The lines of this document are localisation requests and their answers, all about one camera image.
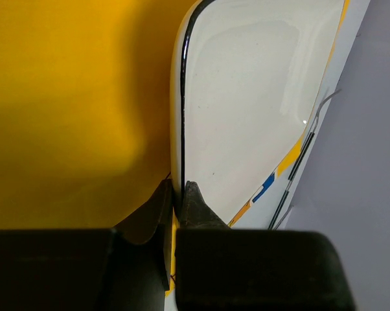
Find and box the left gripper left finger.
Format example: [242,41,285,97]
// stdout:
[0,179,173,310]

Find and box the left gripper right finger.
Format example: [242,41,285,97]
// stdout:
[175,181,356,310]

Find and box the yellow printed cloth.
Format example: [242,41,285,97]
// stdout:
[0,1,194,229]

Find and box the white rectangular plate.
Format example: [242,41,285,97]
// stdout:
[170,1,348,225]

